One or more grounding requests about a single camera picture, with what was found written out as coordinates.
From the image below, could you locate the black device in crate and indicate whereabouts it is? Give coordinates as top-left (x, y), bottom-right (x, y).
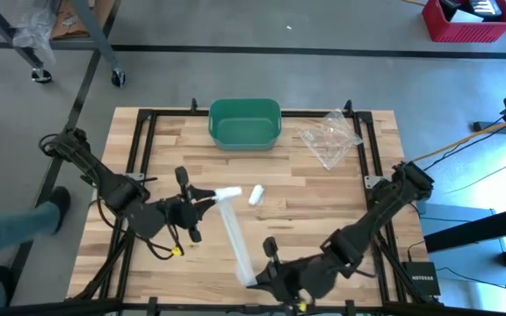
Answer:
top-left (438, 0), bottom-right (506, 22)

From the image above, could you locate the red plastic crate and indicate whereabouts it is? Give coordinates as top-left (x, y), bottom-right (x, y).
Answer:
top-left (421, 0), bottom-right (506, 44)

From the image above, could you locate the person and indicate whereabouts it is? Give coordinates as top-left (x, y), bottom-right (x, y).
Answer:
top-left (0, 186), bottom-right (73, 311)

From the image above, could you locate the green plastic bin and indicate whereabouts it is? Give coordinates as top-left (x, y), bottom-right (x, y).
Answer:
top-left (207, 97), bottom-right (283, 152)

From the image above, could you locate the black power strip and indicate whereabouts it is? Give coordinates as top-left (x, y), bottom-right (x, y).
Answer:
top-left (472, 120), bottom-right (506, 133)

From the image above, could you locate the black Netgear switch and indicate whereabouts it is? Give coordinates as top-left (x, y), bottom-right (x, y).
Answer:
top-left (401, 261), bottom-right (441, 298)

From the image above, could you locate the grey-legged wooden workbench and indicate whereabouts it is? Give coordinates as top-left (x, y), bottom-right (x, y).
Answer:
top-left (0, 0), bottom-right (127, 88)

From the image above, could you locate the clear plastic bag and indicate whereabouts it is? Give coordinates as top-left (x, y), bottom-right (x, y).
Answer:
top-left (297, 109), bottom-right (364, 171)

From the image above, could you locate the black network cable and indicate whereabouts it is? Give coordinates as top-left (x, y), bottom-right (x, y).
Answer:
top-left (435, 265), bottom-right (506, 298)

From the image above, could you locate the crumpled clear plastic sheet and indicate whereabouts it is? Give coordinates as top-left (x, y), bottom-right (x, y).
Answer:
top-left (11, 0), bottom-right (57, 65)

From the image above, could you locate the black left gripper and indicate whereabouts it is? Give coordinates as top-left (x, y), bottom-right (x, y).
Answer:
top-left (164, 165), bottom-right (217, 243)

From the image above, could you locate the black aluminium frame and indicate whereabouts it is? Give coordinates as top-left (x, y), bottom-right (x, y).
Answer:
top-left (0, 98), bottom-right (506, 316)

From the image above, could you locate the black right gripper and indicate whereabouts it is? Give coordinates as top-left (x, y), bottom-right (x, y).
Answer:
top-left (246, 236), bottom-right (337, 304)

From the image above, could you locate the brown cardboard sheet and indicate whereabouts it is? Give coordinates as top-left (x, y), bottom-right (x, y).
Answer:
top-left (49, 0), bottom-right (116, 40)

